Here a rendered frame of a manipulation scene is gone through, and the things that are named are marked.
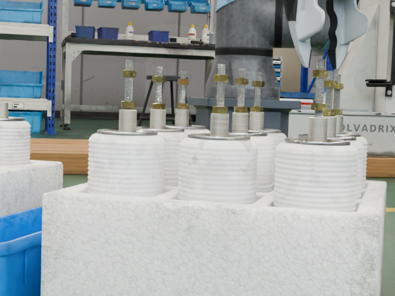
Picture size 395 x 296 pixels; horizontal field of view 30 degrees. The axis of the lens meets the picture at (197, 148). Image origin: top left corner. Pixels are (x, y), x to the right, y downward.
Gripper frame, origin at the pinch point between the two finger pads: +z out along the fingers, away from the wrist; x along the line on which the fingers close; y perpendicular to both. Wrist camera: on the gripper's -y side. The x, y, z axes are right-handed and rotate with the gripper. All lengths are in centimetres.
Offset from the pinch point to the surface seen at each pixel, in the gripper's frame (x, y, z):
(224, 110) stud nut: -9.1, -5.8, 6.6
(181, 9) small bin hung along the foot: 200, -552, -75
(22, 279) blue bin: -30.6, -17.0, 28.5
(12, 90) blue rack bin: 39, -468, 4
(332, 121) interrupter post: 7.4, -7.5, 7.7
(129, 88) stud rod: -18.6, -13.5, 4.4
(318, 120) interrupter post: -0.5, 1.6, 7.4
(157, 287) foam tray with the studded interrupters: -17.7, -3.6, 27.0
